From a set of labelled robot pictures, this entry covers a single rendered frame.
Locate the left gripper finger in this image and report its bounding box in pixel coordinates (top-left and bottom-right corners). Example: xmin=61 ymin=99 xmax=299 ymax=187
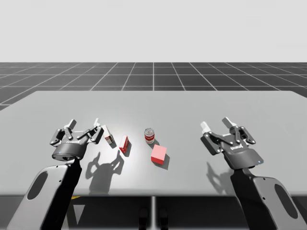
xmin=76 ymin=117 xmax=105 ymax=145
xmin=49 ymin=118 xmax=78 ymax=148

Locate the pink cube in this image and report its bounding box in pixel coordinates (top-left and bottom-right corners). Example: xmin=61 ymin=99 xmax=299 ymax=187
xmin=150 ymin=144 xmax=168 ymax=166

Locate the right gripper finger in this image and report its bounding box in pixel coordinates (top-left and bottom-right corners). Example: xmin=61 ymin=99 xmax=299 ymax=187
xmin=221 ymin=116 xmax=257 ymax=146
xmin=200 ymin=121 xmax=228 ymax=156

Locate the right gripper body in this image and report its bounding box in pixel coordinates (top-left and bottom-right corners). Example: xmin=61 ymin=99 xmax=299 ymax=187
xmin=221 ymin=133 xmax=265 ymax=171

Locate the red and white carton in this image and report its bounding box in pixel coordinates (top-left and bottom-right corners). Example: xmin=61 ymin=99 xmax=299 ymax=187
xmin=104 ymin=125 xmax=115 ymax=145

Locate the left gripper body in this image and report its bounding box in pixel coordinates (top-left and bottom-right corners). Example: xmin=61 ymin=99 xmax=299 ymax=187
xmin=51 ymin=130 xmax=90 ymax=163

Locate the red and white can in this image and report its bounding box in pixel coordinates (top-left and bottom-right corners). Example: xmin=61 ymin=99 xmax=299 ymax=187
xmin=144 ymin=127 xmax=155 ymax=145

